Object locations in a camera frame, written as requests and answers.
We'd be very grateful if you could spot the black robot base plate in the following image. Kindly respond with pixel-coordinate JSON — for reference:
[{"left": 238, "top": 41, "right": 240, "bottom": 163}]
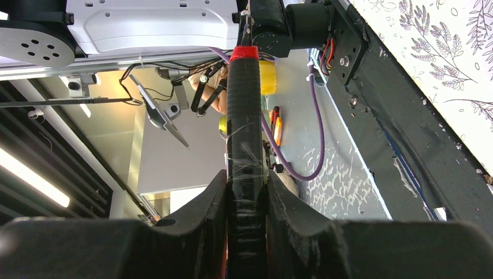
[{"left": 342, "top": 1, "right": 492, "bottom": 233}]

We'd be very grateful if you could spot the floral patterned table mat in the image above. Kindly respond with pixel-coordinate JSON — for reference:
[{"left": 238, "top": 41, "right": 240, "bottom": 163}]
[{"left": 352, "top": 0, "right": 492, "bottom": 173}]

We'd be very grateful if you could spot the orange black tool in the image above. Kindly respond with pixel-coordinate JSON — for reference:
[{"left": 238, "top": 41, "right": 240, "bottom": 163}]
[{"left": 270, "top": 106, "right": 283, "bottom": 146}]

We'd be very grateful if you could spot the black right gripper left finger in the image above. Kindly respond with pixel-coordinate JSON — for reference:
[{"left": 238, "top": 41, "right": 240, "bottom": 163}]
[{"left": 1, "top": 170, "right": 227, "bottom": 278}]

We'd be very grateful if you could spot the grey monitor on stand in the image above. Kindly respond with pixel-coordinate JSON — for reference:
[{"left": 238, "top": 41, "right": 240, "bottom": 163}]
[{"left": 128, "top": 74, "right": 190, "bottom": 149}]

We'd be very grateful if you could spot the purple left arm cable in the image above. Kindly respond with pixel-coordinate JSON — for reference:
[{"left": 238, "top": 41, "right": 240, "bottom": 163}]
[{"left": 208, "top": 46, "right": 326, "bottom": 183}]

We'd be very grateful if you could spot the red black utility knife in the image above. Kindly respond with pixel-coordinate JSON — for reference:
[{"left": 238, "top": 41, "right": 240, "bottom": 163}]
[{"left": 227, "top": 11, "right": 268, "bottom": 278}]

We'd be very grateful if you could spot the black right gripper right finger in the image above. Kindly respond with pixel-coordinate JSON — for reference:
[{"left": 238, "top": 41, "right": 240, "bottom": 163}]
[{"left": 267, "top": 172, "right": 492, "bottom": 278}]

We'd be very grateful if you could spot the yellow tape roll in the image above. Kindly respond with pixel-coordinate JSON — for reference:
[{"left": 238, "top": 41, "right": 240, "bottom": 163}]
[{"left": 259, "top": 60, "right": 277, "bottom": 95}]

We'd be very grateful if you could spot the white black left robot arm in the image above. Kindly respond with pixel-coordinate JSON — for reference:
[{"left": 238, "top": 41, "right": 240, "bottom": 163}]
[{"left": 1, "top": 1, "right": 335, "bottom": 67}]

